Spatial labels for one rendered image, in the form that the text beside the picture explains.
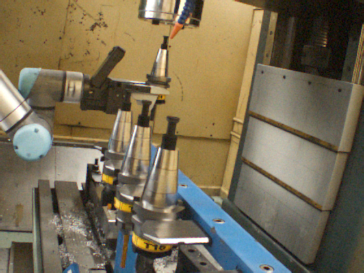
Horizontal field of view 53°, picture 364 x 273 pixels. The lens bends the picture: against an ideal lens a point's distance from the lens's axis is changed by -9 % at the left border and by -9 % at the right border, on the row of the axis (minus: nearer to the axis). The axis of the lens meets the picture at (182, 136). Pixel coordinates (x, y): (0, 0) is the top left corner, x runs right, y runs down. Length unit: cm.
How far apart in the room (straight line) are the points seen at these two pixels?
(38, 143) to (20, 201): 96
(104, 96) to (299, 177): 59
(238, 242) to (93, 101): 62
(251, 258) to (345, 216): 71
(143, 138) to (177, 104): 157
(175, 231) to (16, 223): 127
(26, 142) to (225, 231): 48
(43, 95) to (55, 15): 107
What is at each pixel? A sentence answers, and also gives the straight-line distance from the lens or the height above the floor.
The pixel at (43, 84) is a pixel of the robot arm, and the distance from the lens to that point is 91.
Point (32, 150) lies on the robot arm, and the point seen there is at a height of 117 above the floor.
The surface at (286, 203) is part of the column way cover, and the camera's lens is 121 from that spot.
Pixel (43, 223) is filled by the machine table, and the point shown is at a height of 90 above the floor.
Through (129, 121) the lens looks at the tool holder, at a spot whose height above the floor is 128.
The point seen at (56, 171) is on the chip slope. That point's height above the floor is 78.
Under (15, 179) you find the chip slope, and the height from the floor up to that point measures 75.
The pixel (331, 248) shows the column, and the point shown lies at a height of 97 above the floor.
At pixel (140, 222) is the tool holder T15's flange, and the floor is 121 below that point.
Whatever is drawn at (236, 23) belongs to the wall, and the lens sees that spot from 221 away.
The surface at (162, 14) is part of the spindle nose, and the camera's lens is 92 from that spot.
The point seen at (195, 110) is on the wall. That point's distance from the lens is 215.
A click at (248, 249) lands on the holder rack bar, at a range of 39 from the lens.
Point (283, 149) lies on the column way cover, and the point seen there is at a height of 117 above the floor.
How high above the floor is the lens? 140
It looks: 12 degrees down
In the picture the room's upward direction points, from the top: 10 degrees clockwise
